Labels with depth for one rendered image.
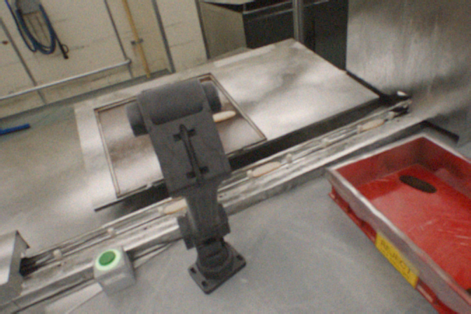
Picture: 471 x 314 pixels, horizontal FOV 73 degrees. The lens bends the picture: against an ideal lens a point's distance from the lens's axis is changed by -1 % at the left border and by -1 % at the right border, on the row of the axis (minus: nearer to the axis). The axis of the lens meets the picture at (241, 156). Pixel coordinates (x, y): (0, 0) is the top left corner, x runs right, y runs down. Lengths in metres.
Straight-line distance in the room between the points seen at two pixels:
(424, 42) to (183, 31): 3.49
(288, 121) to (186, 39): 3.33
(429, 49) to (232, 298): 0.90
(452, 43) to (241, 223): 0.77
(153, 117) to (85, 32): 4.13
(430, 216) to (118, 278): 0.77
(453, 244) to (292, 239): 0.36
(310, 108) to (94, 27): 3.59
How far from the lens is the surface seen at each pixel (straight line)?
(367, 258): 0.82
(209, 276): 0.78
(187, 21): 4.34
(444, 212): 0.96
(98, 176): 1.11
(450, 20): 1.11
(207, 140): 0.37
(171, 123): 0.37
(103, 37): 4.50
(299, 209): 0.91
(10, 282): 0.94
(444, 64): 1.14
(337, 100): 1.27
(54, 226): 1.16
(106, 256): 0.84
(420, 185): 1.00
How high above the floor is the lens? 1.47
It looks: 35 degrees down
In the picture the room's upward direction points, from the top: 10 degrees counter-clockwise
